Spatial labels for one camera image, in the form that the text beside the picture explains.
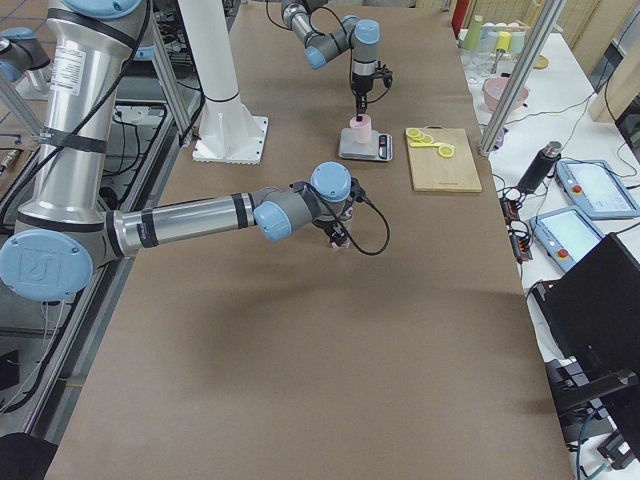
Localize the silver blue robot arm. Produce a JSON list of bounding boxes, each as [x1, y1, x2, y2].
[[1, 1, 359, 302], [281, 1, 393, 121]]

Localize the grey kitchen scale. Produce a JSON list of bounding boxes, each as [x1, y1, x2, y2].
[[338, 128, 393, 162]]

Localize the lemon slice beside knife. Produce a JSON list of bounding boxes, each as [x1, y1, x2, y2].
[[437, 144, 455, 158]]

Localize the pink plastic cup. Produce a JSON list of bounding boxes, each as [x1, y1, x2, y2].
[[349, 114, 372, 144]]

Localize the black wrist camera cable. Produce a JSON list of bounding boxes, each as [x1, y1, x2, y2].
[[349, 192, 391, 256]]

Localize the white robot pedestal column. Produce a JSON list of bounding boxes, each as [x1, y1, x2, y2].
[[179, 0, 269, 165]]

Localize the pink bowl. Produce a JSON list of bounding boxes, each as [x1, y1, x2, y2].
[[482, 76, 530, 112]]

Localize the upper blue teach pendant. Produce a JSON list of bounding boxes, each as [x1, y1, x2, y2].
[[556, 160, 639, 220]]

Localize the yellow plastic knife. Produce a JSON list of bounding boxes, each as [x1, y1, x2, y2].
[[409, 142, 453, 149]]

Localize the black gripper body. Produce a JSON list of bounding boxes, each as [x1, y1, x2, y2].
[[350, 67, 393, 100], [312, 178, 361, 236]]

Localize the yellow cup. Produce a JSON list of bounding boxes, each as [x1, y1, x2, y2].
[[495, 31, 511, 53]]

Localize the green bottle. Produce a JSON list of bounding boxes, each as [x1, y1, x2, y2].
[[460, 15, 484, 52]]

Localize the blue teach pendant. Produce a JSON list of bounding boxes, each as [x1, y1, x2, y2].
[[529, 207, 604, 272], [556, 160, 639, 220]]

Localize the lower blue teach pendant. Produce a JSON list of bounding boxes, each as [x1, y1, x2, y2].
[[529, 207, 604, 272]]

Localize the wooden cutting board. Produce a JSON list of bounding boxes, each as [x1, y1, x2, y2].
[[405, 127, 482, 193]]

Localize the black power strip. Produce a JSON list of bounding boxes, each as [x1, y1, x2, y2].
[[500, 197, 532, 264]]

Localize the black bottle steel cap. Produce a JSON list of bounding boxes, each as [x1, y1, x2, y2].
[[516, 141, 562, 194]]

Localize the aluminium frame post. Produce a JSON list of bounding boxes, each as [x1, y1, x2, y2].
[[478, 0, 566, 157]]

